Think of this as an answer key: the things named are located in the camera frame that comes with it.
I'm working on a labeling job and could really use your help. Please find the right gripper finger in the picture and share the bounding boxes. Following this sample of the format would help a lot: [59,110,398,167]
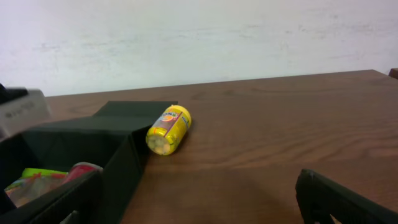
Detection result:
[295,169,397,224]

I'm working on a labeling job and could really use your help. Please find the black open gift box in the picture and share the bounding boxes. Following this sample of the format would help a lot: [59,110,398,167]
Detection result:
[1,101,169,223]

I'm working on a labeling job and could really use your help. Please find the Haribo gummy candy bag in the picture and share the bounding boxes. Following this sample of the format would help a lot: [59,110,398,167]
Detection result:
[4,168,68,207]

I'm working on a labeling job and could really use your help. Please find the yellow candy jar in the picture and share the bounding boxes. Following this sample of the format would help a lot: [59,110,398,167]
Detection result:
[146,105,192,156]

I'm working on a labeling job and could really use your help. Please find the red potato chips can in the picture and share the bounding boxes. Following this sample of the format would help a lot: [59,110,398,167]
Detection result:
[62,162,103,184]

